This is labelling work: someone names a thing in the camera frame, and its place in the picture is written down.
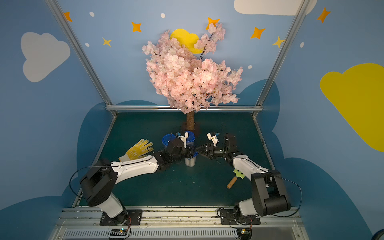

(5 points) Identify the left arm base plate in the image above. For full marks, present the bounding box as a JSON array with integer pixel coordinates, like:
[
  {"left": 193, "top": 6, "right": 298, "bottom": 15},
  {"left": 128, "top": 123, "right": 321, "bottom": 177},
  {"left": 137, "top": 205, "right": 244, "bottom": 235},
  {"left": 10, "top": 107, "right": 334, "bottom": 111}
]
[{"left": 100, "top": 210, "right": 143, "bottom": 226}]

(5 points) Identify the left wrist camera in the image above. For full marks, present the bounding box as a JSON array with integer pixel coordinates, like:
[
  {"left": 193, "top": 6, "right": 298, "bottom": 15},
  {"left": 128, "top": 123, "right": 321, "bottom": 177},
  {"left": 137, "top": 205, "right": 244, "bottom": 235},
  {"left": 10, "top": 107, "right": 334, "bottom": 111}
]
[{"left": 179, "top": 131, "right": 189, "bottom": 148}]

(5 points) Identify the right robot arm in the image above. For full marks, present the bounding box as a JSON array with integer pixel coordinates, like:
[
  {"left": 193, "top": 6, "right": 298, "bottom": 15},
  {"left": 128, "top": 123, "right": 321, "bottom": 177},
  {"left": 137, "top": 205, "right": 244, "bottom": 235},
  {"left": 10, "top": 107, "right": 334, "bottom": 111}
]
[{"left": 196, "top": 135, "right": 291, "bottom": 217}]

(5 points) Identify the aluminium frame post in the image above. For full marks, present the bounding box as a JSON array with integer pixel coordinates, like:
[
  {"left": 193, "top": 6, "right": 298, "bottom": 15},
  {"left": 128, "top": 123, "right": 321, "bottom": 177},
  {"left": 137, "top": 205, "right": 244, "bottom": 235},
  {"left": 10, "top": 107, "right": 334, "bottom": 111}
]
[
  {"left": 45, "top": 0, "right": 112, "bottom": 107},
  {"left": 252, "top": 0, "right": 312, "bottom": 120}
]

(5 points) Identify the yellow work glove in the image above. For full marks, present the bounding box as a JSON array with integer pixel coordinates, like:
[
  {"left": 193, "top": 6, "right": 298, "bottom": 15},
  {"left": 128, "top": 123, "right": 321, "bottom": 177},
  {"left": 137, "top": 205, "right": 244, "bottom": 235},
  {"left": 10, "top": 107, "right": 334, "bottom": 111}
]
[{"left": 119, "top": 139, "right": 154, "bottom": 162}]

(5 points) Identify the left circuit board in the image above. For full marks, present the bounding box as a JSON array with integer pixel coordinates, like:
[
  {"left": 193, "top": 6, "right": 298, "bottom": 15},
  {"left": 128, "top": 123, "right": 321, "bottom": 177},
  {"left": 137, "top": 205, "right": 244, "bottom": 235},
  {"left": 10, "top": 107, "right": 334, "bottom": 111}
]
[{"left": 109, "top": 229, "right": 130, "bottom": 240}]

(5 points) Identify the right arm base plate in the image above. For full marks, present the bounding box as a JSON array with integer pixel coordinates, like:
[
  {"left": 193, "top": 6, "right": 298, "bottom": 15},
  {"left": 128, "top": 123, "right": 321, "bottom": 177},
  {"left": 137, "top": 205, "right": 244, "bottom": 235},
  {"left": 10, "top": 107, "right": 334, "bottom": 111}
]
[{"left": 217, "top": 208, "right": 261, "bottom": 226}]

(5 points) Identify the left aluminium frame post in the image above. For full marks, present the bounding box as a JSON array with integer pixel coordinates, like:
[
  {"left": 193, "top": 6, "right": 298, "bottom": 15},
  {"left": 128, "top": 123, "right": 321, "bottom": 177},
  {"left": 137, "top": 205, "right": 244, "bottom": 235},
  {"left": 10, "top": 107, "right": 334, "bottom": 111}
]
[{"left": 45, "top": 0, "right": 112, "bottom": 107}]

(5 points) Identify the circuit board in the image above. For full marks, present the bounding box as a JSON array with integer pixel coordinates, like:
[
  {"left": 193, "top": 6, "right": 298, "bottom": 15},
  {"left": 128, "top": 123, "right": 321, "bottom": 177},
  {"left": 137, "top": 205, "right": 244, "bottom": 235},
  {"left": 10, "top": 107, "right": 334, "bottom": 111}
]
[
  {"left": 237, "top": 229, "right": 253, "bottom": 240},
  {"left": 109, "top": 229, "right": 130, "bottom": 240}
]

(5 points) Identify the right aluminium frame post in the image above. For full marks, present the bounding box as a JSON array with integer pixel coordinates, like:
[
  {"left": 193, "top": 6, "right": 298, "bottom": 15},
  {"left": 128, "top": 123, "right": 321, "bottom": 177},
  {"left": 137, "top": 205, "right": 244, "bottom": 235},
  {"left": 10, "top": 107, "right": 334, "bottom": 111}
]
[{"left": 252, "top": 0, "right": 312, "bottom": 120}]

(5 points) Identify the green wooden-handled scraper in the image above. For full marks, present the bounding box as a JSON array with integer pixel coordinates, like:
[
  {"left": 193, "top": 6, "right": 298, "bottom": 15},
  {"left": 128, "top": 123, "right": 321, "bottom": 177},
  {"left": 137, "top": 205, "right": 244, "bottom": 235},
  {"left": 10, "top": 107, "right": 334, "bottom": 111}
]
[{"left": 227, "top": 169, "right": 245, "bottom": 189}]

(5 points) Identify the pink cherry blossom tree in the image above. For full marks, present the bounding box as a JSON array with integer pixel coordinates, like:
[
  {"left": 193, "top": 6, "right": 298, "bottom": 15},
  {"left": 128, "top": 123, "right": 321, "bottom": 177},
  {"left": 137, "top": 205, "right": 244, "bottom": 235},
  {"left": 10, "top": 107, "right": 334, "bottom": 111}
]
[{"left": 142, "top": 23, "right": 243, "bottom": 131}]

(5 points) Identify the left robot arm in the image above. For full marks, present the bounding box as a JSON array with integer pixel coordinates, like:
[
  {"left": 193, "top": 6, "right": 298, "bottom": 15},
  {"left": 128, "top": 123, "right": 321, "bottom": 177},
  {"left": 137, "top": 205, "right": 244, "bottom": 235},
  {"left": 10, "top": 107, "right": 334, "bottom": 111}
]
[{"left": 80, "top": 138, "right": 195, "bottom": 219}]

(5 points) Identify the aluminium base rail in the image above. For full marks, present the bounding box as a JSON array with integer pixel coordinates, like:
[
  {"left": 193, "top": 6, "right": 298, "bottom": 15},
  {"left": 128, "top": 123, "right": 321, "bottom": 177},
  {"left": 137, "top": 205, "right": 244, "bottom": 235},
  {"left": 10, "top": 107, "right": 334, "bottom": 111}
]
[{"left": 49, "top": 206, "right": 309, "bottom": 240}]

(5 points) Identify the right circuit board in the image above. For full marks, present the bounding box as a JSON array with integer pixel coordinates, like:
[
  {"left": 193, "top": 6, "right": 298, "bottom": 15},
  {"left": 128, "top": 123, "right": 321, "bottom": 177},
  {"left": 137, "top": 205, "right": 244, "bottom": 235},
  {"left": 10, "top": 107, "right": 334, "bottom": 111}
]
[{"left": 237, "top": 229, "right": 253, "bottom": 240}]

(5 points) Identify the aluminium back frame bar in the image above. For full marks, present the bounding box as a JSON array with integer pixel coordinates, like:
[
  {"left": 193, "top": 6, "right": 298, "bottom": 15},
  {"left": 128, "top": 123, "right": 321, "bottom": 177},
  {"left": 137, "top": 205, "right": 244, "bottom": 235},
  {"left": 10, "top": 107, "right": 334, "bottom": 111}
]
[{"left": 105, "top": 104, "right": 264, "bottom": 113}]

